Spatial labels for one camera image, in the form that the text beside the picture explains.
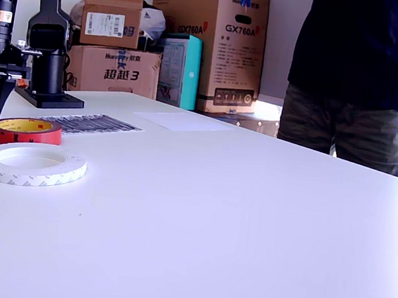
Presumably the person in dark shirt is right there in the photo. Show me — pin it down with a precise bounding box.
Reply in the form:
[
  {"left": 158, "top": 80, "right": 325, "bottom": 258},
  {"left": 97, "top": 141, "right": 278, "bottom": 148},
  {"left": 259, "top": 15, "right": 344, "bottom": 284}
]
[{"left": 274, "top": 0, "right": 398, "bottom": 180}]

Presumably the white plastic bag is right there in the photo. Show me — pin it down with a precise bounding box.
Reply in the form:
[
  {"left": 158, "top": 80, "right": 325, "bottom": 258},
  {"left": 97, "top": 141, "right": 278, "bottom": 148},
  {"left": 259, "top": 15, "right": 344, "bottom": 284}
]
[{"left": 138, "top": 0, "right": 170, "bottom": 43}]

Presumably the red tape roll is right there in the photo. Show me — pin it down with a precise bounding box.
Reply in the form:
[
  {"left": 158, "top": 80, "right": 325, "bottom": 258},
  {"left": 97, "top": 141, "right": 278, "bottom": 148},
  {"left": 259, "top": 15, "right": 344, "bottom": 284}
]
[{"left": 0, "top": 114, "right": 64, "bottom": 153}]

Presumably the teal box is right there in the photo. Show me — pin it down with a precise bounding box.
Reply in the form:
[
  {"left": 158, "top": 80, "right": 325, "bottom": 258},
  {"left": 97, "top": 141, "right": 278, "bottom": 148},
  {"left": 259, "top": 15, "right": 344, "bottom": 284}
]
[{"left": 154, "top": 32, "right": 204, "bottom": 111}]

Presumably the wide brown cardboard box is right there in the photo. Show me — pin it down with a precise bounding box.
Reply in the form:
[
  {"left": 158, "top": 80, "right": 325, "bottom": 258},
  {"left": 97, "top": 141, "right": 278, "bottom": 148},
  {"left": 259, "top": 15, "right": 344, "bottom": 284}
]
[{"left": 62, "top": 43, "right": 163, "bottom": 101}]

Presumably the small labelled cardboard box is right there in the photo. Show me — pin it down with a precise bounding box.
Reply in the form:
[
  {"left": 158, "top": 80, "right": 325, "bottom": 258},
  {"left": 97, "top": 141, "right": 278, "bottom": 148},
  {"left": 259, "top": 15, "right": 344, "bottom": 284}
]
[{"left": 79, "top": 0, "right": 145, "bottom": 51}]

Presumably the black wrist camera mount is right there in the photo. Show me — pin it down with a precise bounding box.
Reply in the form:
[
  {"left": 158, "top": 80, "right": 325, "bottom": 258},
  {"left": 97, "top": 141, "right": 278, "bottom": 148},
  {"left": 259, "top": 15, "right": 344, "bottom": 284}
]
[{"left": 15, "top": 39, "right": 45, "bottom": 58}]

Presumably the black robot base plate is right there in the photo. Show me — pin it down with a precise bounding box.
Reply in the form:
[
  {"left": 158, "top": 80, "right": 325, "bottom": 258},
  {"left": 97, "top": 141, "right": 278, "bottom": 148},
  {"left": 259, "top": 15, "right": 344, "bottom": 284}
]
[{"left": 12, "top": 85, "right": 86, "bottom": 113}]

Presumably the black scribbled paper sheet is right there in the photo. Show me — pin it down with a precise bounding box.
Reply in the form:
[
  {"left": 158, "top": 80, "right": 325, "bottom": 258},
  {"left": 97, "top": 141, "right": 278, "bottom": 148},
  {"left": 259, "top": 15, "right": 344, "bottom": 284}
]
[{"left": 37, "top": 107, "right": 146, "bottom": 144}]

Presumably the tall GX760A cardboard box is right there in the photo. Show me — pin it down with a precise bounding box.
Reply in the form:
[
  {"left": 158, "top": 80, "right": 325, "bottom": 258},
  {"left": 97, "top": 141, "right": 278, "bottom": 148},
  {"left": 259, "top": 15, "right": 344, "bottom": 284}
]
[{"left": 142, "top": 0, "right": 271, "bottom": 119}]

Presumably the plain white paper sheet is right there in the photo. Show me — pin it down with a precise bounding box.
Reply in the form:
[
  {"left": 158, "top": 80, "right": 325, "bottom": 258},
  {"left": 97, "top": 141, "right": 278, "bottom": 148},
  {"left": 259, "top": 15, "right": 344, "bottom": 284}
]
[{"left": 131, "top": 107, "right": 237, "bottom": 138}]

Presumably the grey plastic bag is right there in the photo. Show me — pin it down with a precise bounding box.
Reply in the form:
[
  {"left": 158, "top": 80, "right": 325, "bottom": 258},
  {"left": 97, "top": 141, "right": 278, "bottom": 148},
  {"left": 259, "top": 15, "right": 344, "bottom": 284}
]
[{"left": 68, "top": 0, "right": 86, "bottom": 28}]

